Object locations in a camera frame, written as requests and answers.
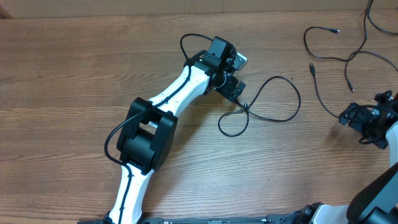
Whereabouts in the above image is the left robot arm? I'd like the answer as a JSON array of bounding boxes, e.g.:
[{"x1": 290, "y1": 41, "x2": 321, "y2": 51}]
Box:
[{"x1": 102, "y1": 37, "x2": 248, "y2": 224}]

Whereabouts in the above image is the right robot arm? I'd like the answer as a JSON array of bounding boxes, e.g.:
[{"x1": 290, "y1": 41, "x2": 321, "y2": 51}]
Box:
[{"x1": 291, "y1": 90, "x2": 397, "y2": 223}]

